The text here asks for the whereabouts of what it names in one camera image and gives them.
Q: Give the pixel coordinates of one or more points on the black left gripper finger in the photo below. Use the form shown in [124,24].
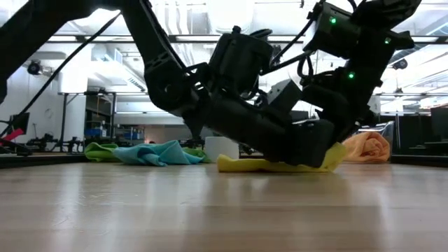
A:
[311,143]

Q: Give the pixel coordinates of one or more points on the yellow microfiber towel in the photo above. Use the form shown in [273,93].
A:
[245,166]

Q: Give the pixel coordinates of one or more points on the orange microfiber towel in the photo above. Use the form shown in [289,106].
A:
[367,147]

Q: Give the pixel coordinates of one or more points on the clear plastic basket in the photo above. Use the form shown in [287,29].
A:
[388,133]

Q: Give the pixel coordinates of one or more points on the blue microfiber towel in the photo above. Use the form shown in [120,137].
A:
[157,154]

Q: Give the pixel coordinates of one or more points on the green microfiber towel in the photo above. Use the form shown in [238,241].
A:
[99,152]

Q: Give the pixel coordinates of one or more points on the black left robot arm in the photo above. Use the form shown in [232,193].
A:
[157,63]

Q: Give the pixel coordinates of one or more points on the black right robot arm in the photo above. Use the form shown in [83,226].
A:
[364,35]

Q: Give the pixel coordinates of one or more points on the white round plant pot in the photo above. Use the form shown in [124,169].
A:
[220,148]

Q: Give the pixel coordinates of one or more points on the black ceiling spotlight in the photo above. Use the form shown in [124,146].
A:
[399,64]
[34,67]

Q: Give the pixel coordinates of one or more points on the large black monitor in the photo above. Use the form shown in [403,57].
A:
[439,122]

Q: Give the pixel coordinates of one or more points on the black shelf rack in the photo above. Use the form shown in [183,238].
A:
[99,117]

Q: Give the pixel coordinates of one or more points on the white cabinet box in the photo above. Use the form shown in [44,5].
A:
[71,82]

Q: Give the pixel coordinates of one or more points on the small black monitor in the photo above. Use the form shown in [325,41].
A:
[21,122]

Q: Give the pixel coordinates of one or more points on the red object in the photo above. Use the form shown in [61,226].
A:
[14,134]

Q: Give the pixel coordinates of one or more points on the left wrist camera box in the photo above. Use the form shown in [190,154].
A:
[283,96]

